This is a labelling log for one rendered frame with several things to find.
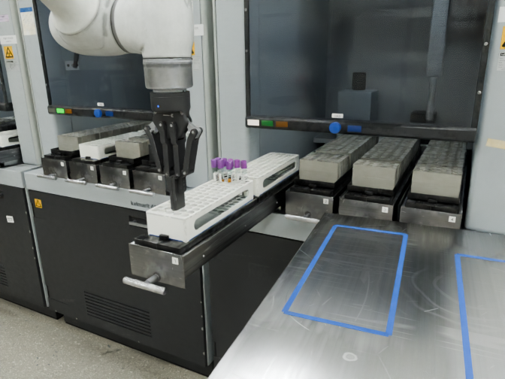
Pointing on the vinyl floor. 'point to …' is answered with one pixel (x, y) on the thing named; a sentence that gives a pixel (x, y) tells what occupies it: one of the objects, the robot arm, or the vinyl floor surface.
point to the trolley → (379, 307)
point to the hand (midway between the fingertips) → (176, 192)
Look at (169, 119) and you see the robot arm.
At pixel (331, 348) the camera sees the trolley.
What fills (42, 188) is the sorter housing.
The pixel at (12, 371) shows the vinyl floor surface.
